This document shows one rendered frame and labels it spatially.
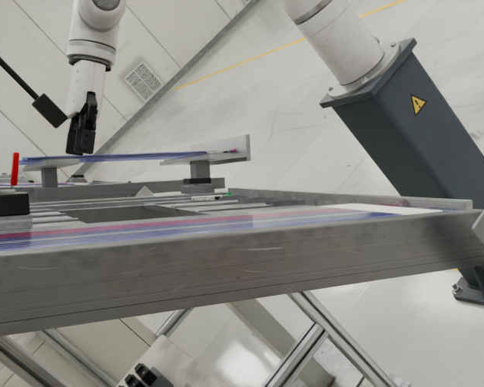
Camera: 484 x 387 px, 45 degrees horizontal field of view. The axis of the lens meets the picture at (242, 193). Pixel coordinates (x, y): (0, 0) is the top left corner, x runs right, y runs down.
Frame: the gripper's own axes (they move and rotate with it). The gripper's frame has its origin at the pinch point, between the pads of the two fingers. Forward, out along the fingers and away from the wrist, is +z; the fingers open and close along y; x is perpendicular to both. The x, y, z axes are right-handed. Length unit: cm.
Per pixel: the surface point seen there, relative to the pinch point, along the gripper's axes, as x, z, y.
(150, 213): 17.1, 10.5, -8.0
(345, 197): 33.7, 3.6, 34.9
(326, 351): 90, 48, -43
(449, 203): 34, 4, 56
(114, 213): 9.7, 11.1, -8.1
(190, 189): 25.0, 4.4, -8.0
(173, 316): 52, 47, -81
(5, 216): -12.7, 11.7, 29.4
